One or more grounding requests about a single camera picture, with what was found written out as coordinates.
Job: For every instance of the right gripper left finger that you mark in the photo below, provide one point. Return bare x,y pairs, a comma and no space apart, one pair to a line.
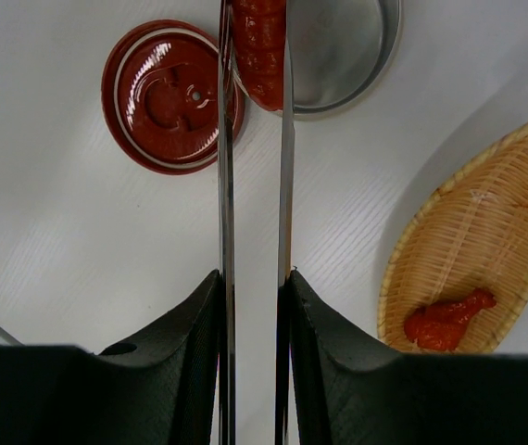
156,386

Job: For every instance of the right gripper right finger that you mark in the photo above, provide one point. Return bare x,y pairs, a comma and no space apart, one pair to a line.
350,388

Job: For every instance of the red octopus sausage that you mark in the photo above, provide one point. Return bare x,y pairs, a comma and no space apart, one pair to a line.
442,325

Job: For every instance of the metal tongs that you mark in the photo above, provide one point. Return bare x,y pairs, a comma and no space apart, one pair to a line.
225,96

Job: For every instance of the red round lid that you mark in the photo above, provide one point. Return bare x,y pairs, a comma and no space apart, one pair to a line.
159,96

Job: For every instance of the red sausage piece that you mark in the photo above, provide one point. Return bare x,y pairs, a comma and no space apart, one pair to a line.
259,28

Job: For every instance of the woven bamboo boat tray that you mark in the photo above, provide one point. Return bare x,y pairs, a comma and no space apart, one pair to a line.
472,232

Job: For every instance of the brown-banded steel container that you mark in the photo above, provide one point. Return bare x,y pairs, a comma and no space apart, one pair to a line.
339,49

